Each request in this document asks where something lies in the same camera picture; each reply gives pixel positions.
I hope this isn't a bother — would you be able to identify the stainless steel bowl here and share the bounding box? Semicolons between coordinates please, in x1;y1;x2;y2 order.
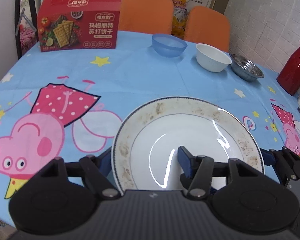
230;54;264;82

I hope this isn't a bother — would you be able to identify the blue plastic bowl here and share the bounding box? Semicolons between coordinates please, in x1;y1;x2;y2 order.
152;34;187;58

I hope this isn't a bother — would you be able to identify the blue cartoon pig tablecloth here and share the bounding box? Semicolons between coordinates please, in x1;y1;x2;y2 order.
0;31;300;224

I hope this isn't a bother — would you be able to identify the red thermos jug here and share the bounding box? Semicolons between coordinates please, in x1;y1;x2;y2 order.
276;47;300;96

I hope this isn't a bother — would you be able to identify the right orange chair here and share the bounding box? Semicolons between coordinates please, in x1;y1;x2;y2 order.
184;6;230;52

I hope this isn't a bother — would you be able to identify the orange chair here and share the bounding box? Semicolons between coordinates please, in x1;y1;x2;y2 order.
184;6;230;52
119;0;174;35

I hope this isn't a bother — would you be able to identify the red cracker box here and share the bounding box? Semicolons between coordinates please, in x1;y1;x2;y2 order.
37;0;122;52

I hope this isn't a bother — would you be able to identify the left orange chair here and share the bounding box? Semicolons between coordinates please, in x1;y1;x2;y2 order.
119;0;174;35

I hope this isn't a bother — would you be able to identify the yellow snack bag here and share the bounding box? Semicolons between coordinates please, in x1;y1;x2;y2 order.
172;0;189;40

